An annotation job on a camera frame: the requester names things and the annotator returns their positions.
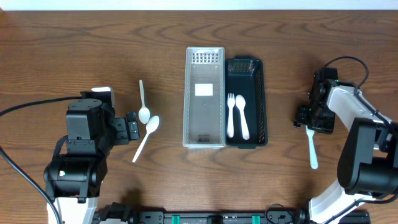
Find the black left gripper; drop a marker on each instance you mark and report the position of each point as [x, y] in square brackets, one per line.
[122, 136]

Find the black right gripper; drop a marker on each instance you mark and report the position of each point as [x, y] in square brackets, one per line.
[327, 127]

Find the white plastic fork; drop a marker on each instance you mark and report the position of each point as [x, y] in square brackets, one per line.
[230, 124]

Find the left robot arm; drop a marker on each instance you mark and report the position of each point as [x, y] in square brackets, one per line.
[74, 176]

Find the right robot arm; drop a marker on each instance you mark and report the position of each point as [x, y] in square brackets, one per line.
[367, 167]

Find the pale green plastic spoon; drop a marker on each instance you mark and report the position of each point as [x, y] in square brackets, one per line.
[144, 112]

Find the white spoon in black basket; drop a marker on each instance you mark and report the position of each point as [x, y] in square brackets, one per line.
[241, 103]

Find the black perforated plastic basket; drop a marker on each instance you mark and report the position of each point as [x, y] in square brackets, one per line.
[244, 76]

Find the clear perforated plastic basket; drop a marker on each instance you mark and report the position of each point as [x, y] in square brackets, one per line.
[204, 100]

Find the white plastic spoon long handle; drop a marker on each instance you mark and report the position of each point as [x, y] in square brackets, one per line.
[151, 126]

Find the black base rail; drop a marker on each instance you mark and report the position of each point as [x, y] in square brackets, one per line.
[217, 217]

